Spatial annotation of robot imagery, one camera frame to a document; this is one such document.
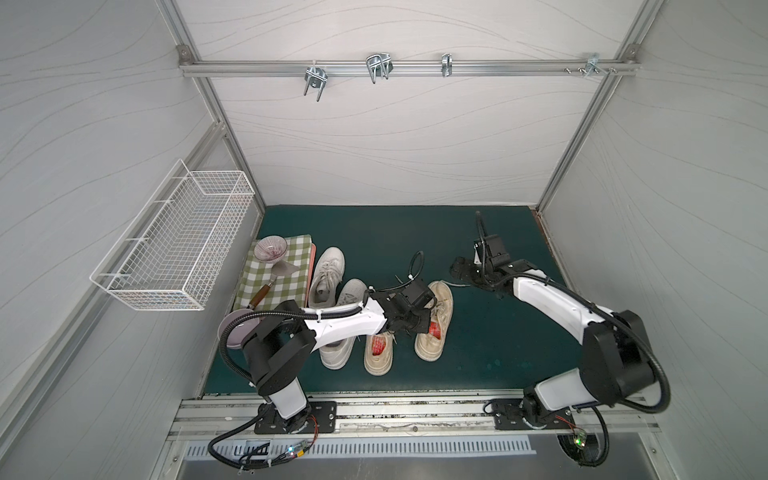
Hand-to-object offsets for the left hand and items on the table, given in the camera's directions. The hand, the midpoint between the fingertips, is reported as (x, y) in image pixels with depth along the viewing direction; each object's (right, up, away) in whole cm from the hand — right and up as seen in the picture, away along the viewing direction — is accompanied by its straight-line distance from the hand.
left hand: (427, 323), depth 83 cm
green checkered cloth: (-43, +8, +15) cm, 46 cm away
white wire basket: (-62, +20, -15) cm, 67 cm away
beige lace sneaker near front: (-14, -9, -6) cm, 17 cm away
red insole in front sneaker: (-14, -6, -1) cm, 15 cm away
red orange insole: (+2, -2, +1) cm, 3 cm away
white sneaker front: (-24, -6, -7) cm, 26 cm away
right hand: (+11, +14, +6) cm, 19 cm away
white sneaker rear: (-30, +13, +6) cm, 33 cm away
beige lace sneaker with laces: (0, -4, -5) cm, 7 cm away
